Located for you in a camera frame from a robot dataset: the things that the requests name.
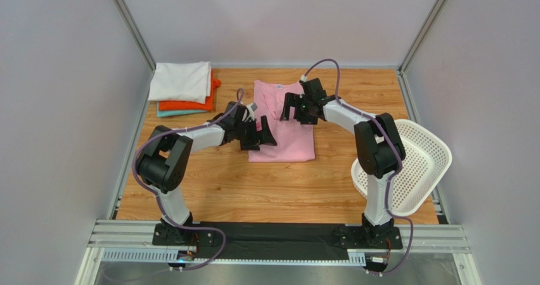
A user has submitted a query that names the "pink t shirt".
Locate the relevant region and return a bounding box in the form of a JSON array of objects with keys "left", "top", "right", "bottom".
[{"left": 248, "top": 80, "right": 316, "bottom": 163}]

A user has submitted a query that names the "folded white t shirt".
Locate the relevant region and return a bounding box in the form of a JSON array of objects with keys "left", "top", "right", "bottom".
[{"left": 147, "top": 61, "right": 212, "bottom": 104}]

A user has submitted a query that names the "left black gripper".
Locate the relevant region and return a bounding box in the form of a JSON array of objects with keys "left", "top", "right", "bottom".
[{"left": 235, "top": 115, "right": 278, "bottom": 150}]

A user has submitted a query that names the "folded teal t shirt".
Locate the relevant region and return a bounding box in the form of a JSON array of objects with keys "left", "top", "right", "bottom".
[{"left": 156, "top": 102, "right": 207, "bottom": 118}]

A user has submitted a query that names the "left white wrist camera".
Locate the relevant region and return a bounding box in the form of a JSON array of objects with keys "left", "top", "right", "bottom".
[{"left": 246, "top": 102, "right": 257, "bottom": 120}]

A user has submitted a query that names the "aluminium corner post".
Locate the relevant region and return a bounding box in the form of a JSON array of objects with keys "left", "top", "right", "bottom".
[
  {"left": 399, "top": 0, "right": 448, "bottom": 76},
  {"left": 112, "top": 0, "right": 156, "bottom": 73}
]

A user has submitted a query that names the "folded orange t shirt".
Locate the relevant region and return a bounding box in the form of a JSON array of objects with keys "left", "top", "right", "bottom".
[{"left": 157, "top": 70, "right": 221, "bottom": 111}]

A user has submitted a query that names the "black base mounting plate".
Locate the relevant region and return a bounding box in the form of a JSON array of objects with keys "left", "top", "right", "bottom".
[{"left": 152, "top": 220, "right": 403, "bottom": 260}]

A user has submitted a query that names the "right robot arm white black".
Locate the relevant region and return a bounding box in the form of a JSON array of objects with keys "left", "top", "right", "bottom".
[{"left": 280, "top": 79, "right": 406, "bottom": 248}]

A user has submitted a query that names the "left aluminium corner post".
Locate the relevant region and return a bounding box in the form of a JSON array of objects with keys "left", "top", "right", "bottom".
[{"left": 112, "top": 0, "right": 156, "bottom": 73}]

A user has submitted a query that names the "aluminium frame rail front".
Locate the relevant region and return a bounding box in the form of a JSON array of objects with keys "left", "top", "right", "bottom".
[{"left": 75, "top": 220, "right": 482, "bottom": 284}]

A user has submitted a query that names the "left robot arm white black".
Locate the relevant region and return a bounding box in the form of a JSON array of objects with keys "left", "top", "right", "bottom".
[{"left": 132, "top": 101, "right": 278, "bottom": 246}]

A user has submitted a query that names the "white perforated plastic basket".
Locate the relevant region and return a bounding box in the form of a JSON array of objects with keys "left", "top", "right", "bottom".
[{"left": 351, "top": 119, "right": 452, "bottom": 224}]

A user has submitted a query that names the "right aluminium corner post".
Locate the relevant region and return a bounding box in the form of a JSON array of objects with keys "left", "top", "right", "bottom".
[{"left": 399, "top": 0, "right": 448, "bottom": 76}]

